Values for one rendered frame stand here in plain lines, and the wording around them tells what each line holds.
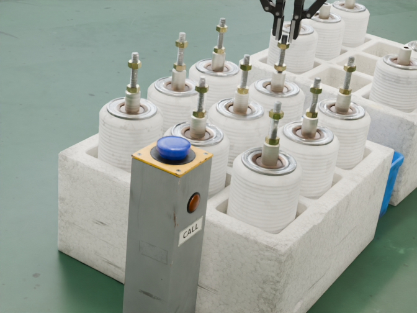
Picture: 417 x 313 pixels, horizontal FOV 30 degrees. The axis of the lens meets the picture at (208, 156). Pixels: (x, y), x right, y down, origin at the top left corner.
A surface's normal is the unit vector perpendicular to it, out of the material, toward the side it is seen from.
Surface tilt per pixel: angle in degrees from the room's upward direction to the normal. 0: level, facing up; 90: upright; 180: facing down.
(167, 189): 90
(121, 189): 90
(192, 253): 90
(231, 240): 90
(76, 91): 0
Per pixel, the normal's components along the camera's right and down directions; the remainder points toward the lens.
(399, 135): -0.59, 0.33
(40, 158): 0.10, -0.88
